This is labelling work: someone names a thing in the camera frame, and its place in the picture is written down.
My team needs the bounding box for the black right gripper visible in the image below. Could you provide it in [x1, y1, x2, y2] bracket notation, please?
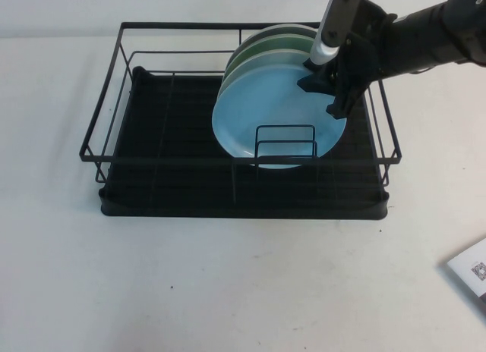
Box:
[297, 0, 399, 121]

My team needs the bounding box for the light blue round plate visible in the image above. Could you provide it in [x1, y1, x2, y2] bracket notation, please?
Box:
[211, 51, 349, 170]

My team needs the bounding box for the dark grey round plate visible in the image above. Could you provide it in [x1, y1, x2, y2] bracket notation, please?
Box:
[242, 24, 323, 49]

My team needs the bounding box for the green round plate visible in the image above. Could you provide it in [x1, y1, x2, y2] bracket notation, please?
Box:
[226, 35, 320, 77]

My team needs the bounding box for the pale grey-white round plate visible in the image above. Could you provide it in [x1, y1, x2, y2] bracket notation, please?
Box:
[218, 49, 317, 102]

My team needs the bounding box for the black plastic drip tray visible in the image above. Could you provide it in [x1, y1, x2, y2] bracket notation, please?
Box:
[97, 65, 390, 220]

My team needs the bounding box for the white booklet with QR code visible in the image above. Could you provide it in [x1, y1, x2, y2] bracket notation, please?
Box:
[442, 239, 486, 304]

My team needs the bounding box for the silver grey wrist camera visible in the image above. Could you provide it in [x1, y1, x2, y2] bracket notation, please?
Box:
[309, 0, 361, 66]

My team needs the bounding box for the black wire dish rack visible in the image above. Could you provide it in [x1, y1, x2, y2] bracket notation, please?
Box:
[77, 21, 403, 213]

